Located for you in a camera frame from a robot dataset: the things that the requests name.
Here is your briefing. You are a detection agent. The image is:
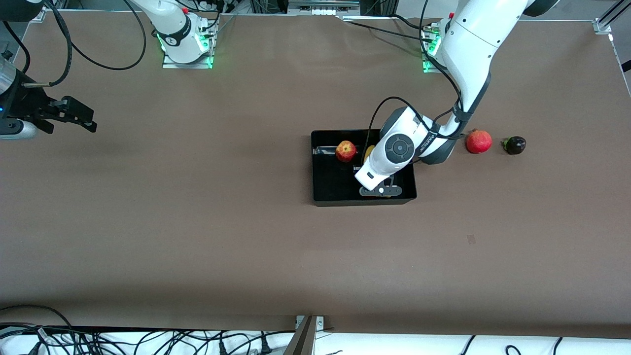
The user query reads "black plastic box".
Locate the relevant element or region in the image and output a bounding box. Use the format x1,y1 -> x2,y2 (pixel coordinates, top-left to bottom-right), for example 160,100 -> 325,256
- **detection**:
310,129 -> 418,208

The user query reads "red yellow apple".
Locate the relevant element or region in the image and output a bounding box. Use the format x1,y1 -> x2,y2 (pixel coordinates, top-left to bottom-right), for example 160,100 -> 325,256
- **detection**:
335,141 -> 357,163

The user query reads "yellow banana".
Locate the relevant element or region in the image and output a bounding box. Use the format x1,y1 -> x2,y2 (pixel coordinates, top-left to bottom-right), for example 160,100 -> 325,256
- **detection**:
363,144 -> 394,199

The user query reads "grey power strip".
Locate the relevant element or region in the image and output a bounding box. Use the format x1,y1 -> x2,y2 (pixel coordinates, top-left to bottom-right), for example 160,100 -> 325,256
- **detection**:
287,0 -> 362,17

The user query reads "red pomegranate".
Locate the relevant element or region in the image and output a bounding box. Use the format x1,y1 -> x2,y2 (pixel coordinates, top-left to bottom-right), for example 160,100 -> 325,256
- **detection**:
465,129 -> 493,154

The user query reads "dark purple mangosteen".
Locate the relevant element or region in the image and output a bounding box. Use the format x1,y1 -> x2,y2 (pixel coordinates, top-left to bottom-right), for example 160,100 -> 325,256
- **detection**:
501,136 -> 527,156

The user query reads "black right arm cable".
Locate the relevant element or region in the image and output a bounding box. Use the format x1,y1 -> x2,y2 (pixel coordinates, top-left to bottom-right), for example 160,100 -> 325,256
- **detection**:
2,0 -> 148,88

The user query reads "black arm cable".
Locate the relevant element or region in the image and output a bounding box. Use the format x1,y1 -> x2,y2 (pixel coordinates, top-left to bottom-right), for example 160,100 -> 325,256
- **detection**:
2,0 -> 148,88
363,0 -> 470,166

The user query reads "aluminium frame profile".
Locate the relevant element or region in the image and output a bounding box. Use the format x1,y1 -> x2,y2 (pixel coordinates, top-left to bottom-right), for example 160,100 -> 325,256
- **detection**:
27,0 -> 50,22
593,0 -> 631,35

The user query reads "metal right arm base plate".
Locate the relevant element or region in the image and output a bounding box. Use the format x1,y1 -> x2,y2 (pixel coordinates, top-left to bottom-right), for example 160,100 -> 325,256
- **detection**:
162,20 -> 219,69

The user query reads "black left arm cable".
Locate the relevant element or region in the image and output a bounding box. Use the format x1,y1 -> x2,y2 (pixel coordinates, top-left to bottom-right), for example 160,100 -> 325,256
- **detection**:
363,0 -> 470,166

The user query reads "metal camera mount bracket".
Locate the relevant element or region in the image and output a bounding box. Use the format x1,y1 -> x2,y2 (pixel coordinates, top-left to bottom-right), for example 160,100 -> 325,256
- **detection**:
283,315 -> 325,355

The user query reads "black cable on table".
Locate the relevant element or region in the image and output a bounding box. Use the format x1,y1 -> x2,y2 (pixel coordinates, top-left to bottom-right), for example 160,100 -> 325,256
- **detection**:
343,14 -> 435,43

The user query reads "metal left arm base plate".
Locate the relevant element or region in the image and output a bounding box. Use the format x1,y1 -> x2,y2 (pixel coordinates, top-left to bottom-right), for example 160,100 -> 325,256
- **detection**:
419,25 -> 447,75

